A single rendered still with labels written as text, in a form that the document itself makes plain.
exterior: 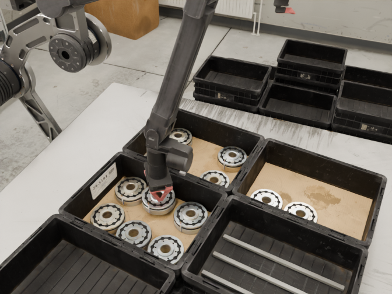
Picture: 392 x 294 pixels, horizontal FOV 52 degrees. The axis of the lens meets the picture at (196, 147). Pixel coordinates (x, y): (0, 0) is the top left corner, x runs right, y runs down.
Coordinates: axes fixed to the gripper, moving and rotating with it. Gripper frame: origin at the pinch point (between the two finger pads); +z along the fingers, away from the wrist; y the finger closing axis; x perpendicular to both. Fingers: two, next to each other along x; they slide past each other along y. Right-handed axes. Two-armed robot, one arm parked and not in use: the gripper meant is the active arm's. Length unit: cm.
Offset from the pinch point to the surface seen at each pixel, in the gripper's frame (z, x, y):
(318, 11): 64, -204, 236
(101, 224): 3.4, 18.1, -4.6
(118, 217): 3.1, 13.2, -3.5
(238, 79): 43, -75, 115
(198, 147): 6.6, -20.0, 23.8
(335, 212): 4, -52, -18
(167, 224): 5.9, -0.9, -7.8
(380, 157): 18, -95, 11
